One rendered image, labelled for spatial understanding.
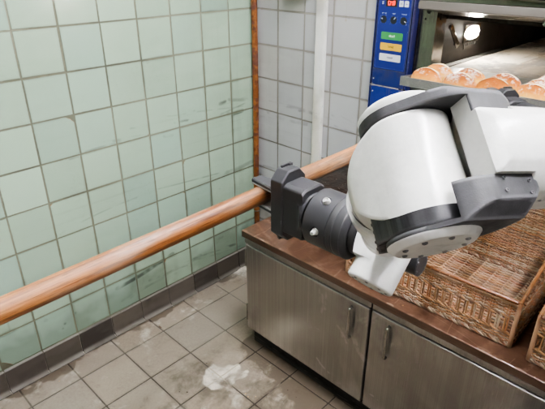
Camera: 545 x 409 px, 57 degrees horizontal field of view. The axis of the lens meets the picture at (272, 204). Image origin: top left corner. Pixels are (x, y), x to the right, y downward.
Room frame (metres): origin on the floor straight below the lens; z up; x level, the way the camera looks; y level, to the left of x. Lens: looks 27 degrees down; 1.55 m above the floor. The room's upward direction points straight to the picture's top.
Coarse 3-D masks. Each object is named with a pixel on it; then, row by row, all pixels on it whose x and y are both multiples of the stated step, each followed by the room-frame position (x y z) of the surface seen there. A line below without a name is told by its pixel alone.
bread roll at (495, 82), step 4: (484, 80) 1.42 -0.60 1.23; (488, 80) 1.41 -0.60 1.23; (492, 80) 1.41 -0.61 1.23; (496, 80) 1.40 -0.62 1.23; (500, 80) 1.40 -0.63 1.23; (504, 80) 1.41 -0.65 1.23; (480, 84) 1.42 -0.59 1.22; (484, 84) 1.41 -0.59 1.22; (488, 84) 1.41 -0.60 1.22; (492, 84) 1.40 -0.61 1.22; (496, 84) 1.39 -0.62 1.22; (500, 84) 1.39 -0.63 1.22; (504, 84) 1.39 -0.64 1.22; (508, 84) 1.39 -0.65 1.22
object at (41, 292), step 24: (312, 168) 0.83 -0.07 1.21; (336, 168) 0.87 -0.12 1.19; (264, 192) 0.73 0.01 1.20; (192, 216) 0.64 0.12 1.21; (216, 216) 0.66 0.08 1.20; (144, 240) 0.58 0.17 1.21; (168, 240) 0.59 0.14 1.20; (96, 264) 0.52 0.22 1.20; (120, 264) 0.54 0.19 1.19; (24, 288) 0.47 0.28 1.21; (48, 288) 0.48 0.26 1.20; (72, 288) 0.49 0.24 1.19; (0, 312) 0.44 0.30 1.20; (24, 312) 0.45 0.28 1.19
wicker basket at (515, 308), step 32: (512, 224) 1.49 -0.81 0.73; (544, 224) 1.44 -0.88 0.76; (448, 256) 1.51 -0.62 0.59; (480, 256) 1.50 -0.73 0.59; (512, 256) 1.45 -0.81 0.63; (544, 256) 1.40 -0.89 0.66; (416, 288) 1.25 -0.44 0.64; (448, 288) 1.19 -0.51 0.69; (480, 288) 1.13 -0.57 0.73; (512, 288) 1.32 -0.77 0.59; (544, 288) 1.24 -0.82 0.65; (448, 320) 1.18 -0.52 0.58; (480, 320) 1.12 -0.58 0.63; (512, 320) 1.17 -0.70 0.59
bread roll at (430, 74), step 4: (420, 68) 1.57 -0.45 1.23; (424, 68) 1.56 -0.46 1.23; (428, 68) 1.55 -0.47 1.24; (432, 68) 1.55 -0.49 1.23; (416, 72) 1.56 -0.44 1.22; (420, 72) 1.55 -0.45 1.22; (424, 72) 1.54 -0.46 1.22; (428, 72) 1.54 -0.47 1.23; (432, 72) 1.53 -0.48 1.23; (436, 72) 1.53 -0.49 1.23; (412, 76) 1.57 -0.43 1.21; (416, 76) 1.55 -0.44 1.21; (420, 76) 1.54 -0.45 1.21; (424, 76) 1.53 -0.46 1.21; (428, 76) 1.53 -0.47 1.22; (432, 76) 1.53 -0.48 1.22; (436, 76) 1.52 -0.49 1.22; (440, 76) 1.53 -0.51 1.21; (432, 80) 1.52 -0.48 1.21; (436, 80) 1.52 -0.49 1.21; (440, 80) 1.53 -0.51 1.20
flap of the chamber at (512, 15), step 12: (420, 0) 1.71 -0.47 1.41; (444, 12) 1.74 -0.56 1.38; (456, 12) 1.67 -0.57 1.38; (468, 12) 1.60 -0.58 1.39; (480, 12) 1.57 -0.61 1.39; (492, 12) 1.54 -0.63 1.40; (504, 12) 1.52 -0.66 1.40; (516, 12) 1.50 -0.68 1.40; (528, 12) 1.48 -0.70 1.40; (540, 12) 1.46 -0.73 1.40
